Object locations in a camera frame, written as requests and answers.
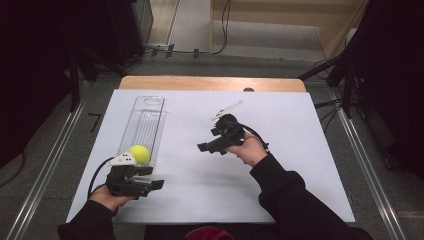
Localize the black floor cable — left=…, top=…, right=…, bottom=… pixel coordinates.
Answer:
left=173, top=0, right=233, bottom=56

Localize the yellow tennis ball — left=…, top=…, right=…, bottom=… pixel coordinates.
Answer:
left=129, top=144, right=151, bottom=165

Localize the bundle of thin black cables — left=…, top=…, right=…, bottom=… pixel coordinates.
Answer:
left=313, top=98, right=345, bottom=133

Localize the hand-held gripper black cable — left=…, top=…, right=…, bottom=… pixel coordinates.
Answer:
left=238, top=121, right=271, bottom=155
left=87, top=156, right=116, bottom=200

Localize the black curtain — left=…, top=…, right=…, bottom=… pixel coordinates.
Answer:
left=0, top=0, right=154, bottom=169
left=346, top=0, right=424, bottom=179

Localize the right hand-held gripper black cable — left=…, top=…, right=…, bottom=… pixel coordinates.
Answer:
left=238, top=121, right=271, bottom=155

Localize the black stand leg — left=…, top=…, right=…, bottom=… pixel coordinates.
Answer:
left=67, top=53, right=82, bottom=113
left=297, top=54, right=354, bottom=118

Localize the wooden table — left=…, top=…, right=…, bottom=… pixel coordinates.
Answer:
left=118, top=75, right=307, bottom=93

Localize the clear plastic container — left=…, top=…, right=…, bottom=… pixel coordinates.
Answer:
left=117, top=95, right=167, bottom=168

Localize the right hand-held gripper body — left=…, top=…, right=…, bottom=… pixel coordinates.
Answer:
left=210, top=100, right=247, bottom=156

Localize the red cloth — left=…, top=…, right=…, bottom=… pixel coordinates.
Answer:
left=184, top=225, right=236, bottom=240

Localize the person's left hand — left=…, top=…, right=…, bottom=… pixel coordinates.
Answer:
left=88, top=183, right=133, bottom=213

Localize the metal floor rail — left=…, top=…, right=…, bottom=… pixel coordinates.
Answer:
left=328, top=87, right=408, bottom=240
left=6, top=81, right=91, bottom=240

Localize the left hand-held gripper black cable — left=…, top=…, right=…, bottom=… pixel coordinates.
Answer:
left=87, top=156, right=116, bottom=200

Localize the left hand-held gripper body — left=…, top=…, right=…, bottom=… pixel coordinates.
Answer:
left=105, top=151, right=155, bottom=201

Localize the white table board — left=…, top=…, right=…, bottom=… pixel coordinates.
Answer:
left=65, top=89, right=356, bottom=224

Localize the person's right hand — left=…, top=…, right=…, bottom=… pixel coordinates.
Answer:
left=225, top=131, right=269, bottom=168

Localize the light wooden furniture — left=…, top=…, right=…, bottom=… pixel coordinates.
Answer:
left=209, top=0, right=369, bottom=60

